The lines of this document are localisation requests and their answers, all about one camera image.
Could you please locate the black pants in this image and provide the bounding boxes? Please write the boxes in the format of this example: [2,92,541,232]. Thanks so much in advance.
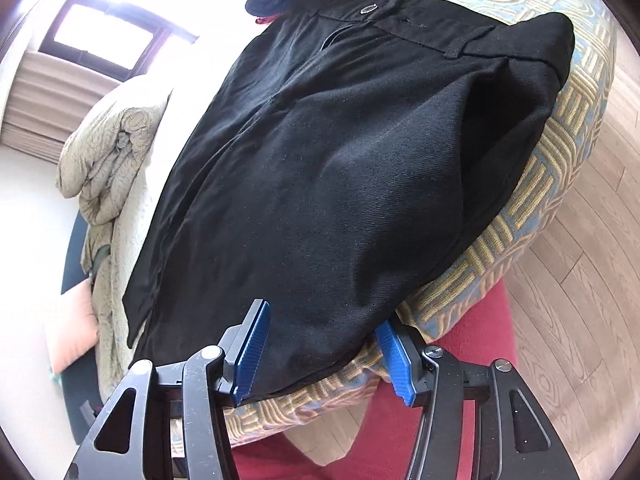
[122,0,574,400]

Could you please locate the patterned blue beige bedspread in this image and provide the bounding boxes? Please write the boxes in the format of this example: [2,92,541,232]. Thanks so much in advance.
[96,0,618,449]

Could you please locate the red pants of person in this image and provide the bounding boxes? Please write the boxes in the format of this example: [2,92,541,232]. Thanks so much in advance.
[232,281,518,480]

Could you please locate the dark blue headboard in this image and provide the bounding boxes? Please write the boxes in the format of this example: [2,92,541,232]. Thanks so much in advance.
[53,214,103,444]

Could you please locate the pink pillow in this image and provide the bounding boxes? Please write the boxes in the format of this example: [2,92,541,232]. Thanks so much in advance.
[48,278,99,375]

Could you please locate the folded beige patterned duvet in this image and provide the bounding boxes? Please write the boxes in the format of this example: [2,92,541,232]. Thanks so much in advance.
[55,75,171,226]

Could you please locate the beige curtain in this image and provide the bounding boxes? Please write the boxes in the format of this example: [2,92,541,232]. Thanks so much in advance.
[1,51,120,164]

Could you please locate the pink red folded garment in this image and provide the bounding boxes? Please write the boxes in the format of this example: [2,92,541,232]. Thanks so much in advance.
[255,15,278,25]

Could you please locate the window with dark frame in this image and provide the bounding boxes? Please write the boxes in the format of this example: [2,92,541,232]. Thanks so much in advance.
[39,0,198,82]

